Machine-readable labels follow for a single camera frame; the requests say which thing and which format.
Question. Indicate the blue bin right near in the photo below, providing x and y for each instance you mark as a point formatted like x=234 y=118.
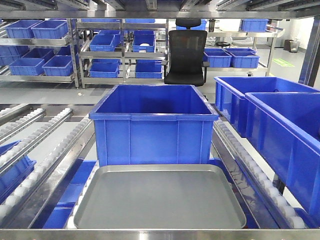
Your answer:
x=284 y=129

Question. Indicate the deep blue plastic bin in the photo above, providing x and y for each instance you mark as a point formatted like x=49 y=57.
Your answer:
x=153 y=124

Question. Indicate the blue bin right far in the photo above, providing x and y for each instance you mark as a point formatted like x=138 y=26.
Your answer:
x=233 y=95

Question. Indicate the black mesh office chair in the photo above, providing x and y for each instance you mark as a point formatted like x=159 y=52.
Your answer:
x=186 y=52

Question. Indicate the grey metal serving tray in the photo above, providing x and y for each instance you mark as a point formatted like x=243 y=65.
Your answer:
x=159 y=196

